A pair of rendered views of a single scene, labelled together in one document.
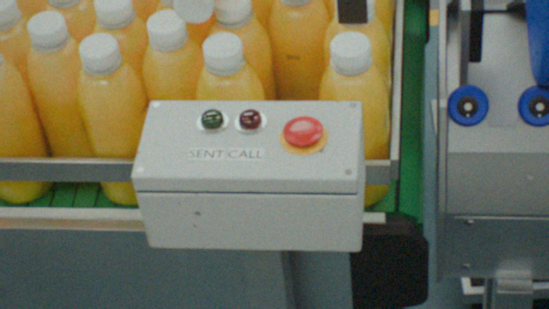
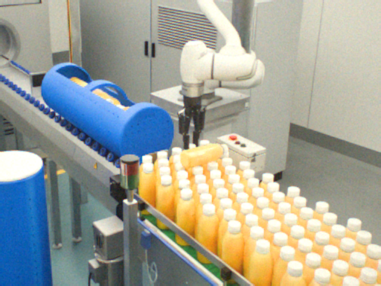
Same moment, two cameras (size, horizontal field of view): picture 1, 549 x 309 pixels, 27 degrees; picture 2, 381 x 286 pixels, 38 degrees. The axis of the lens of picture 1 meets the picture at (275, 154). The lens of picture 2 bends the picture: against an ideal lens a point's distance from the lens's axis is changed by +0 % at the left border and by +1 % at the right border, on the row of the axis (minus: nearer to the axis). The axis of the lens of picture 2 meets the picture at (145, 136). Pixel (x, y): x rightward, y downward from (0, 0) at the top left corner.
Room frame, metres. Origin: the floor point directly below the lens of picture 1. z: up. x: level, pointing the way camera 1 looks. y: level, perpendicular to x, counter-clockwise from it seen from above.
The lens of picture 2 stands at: (2.46, 1.28, 2.00)
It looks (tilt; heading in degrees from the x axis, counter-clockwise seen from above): 22 degrees down; 227
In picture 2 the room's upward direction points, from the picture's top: straight up
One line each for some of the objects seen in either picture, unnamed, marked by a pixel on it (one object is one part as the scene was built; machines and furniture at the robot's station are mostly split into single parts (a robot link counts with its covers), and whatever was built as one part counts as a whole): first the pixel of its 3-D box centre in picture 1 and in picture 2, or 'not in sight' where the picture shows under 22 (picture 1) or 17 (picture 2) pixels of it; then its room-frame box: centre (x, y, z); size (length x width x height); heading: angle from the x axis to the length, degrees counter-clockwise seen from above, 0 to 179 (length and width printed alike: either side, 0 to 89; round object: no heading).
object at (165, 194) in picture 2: not in sight; (166, 203); (1.20, 0.04, 0.99); 0.07 x 0.07 x 0.19
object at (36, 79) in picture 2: not in sight; (39, 85); (0.74, -1.54, 1.00); 0.10 x 0.04 x 0.15; 169
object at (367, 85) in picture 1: (354, 124); not in sight; (0.85, -0.09, 0.99); 0.07 x 0.07 x 0.19
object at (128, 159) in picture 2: not in sight; (129, 179); (1.41, 0.08, 1.18); 0.06 x 0.06 x 0.16
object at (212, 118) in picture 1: (212, 118); not in sight; (0.76, 0.05, 1.11); 0.02 x 0.02 x 0.01
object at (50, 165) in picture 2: not in sight; (54, 204); (0.86, -1.28, 0.31); 0.06 x 0.06 x 0.63; 79
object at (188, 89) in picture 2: not in sight; (193, 88); (0.92, -0.10, 1.35); 0.09 x 0.09 x 0.06
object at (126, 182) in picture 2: not in sight; (129, 178); (1.41, 0.08, 1.18); 0.06 x 0.06 x 0.05
